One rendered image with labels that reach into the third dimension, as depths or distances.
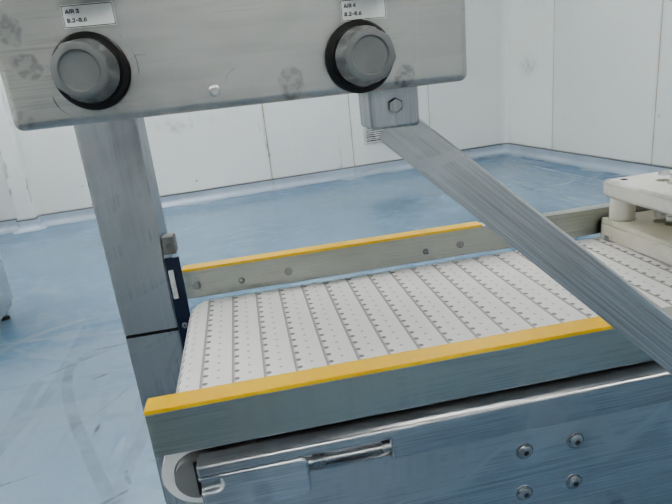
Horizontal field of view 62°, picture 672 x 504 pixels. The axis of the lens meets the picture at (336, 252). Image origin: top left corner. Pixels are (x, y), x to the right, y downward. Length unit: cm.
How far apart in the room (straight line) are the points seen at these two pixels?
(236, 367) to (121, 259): 22
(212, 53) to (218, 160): 512
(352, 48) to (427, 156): 10
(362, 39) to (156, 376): 51
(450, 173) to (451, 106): 572
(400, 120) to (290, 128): 515
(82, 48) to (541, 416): 36
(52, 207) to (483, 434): 524
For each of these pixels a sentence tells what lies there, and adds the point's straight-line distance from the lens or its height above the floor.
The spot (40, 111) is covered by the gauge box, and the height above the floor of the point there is 102.
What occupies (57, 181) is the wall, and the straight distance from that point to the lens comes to 547.
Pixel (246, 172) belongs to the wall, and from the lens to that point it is 544.
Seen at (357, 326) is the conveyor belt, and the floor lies 80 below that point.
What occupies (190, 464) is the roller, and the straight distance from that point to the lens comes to 40.
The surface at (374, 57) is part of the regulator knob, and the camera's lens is 26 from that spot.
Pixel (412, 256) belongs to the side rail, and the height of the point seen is 82.
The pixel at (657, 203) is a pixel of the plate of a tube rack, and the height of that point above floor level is 87.
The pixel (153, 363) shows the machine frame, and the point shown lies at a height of 73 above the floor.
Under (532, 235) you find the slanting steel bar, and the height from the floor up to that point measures 93.
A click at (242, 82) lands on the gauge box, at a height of 103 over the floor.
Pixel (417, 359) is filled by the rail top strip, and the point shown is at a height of 84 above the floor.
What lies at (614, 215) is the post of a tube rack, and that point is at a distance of 72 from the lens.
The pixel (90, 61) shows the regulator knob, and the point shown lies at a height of 104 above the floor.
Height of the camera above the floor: 103
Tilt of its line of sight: 18 degrees down
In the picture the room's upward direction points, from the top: 6 degrees counter-clockwise
